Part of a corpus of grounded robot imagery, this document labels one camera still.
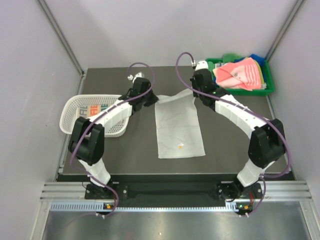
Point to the colourful rabbit print towel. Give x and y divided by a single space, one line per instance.
92 108

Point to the blue cloth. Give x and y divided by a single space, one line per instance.
260 60

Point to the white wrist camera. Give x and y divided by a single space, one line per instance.
200 65
132 78

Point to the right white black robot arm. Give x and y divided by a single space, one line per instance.
265 145

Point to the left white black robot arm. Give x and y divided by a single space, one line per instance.
87 141

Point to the white perforated plastic basket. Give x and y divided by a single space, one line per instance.
76 128

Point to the aluminium frame rail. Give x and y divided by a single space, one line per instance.
63 191

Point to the pink striped towel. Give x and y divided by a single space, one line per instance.
245 75

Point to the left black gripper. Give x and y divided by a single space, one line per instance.
153 100

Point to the grey slotted cable duct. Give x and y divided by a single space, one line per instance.
60 206

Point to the grey white towel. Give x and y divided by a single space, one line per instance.
178 130

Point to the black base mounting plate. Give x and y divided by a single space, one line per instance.
185 190

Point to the green cloth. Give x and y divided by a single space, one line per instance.
230 57

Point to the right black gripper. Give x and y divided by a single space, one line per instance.
193 82

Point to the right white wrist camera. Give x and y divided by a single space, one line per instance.
200 65

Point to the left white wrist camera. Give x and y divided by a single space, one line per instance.
132 78

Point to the green plastic bin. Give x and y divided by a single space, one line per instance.
268 85

